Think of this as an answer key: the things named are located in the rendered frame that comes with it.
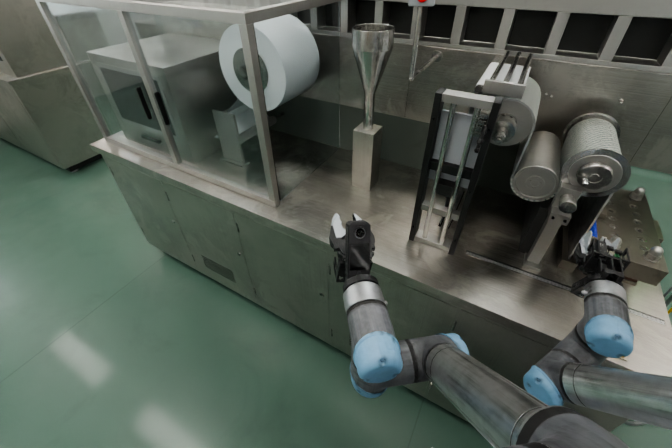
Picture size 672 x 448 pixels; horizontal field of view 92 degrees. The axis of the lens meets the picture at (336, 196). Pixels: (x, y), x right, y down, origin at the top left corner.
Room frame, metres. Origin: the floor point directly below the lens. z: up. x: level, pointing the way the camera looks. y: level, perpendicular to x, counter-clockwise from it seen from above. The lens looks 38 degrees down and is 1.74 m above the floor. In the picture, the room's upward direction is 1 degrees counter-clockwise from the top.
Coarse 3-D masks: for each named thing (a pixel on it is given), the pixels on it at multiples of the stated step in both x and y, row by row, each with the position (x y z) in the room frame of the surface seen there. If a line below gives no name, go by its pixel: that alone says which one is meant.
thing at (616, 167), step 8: (584, 160) 0.73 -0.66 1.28; (592, 160) 0.72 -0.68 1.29; (600, 160) 0.71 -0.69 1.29; (608, 160) 0.71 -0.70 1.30; (576, 168) 0.73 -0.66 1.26; (616, 168) 0.69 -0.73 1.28; (568, 176) 0.74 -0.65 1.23; (576, 176) 0.73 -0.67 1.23; (616, 176) 0.69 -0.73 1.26; (576, 184) 0.72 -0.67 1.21; (616, 184) 0.68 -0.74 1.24; (592, 192) 0.70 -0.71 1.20
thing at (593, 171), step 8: (584, 168) 0.71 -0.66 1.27; (592, 168) 0.70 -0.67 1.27; (600, 168) 0.70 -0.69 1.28; (608, 168) 0.69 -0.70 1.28; (584, 176) 0.71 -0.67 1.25; (592, 176) 0.70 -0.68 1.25; (600, 176) 0.69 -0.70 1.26; (608, 176) 0.68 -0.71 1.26; (592, 184) 0.69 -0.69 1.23; (600, 184) 0.69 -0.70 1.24; (608, 184) 0.68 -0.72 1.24
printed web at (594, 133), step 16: (528, 80) 1.00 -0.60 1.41; (528, 96) 0.88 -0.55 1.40; (480, 112) 0.88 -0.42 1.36; (576, 128) 0.91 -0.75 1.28; (592, 128) 0.86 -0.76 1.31; (608, 128) 0.86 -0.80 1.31; (576, 144) 0.82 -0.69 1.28; (592, 144) 0.77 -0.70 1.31; (608, 144) 0.76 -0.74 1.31; (560, 160) 0.89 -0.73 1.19; (512, 176) 0.81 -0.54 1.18; (560, 176) 0.79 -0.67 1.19
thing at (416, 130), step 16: (352, 112) 1.46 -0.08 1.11; (352, 128) 1.46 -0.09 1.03; (384, 128) 1.37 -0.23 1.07; (400, 128) 1.34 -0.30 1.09; (416, 128) 1.30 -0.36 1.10; (352, 144) 1.46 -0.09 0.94; (384, 144) 1.37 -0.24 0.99; (400, 144) 1.33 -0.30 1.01; (416, 144) 1.29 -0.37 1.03; (400, 160) 1.33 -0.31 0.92; (416, 160) 1.29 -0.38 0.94; (496, 160) 1.12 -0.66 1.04; (512, 160) 1.10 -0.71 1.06; (480, 176) 1.14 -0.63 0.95; (496, 176) 1.11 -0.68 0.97; (512, 192) 1.07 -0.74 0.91
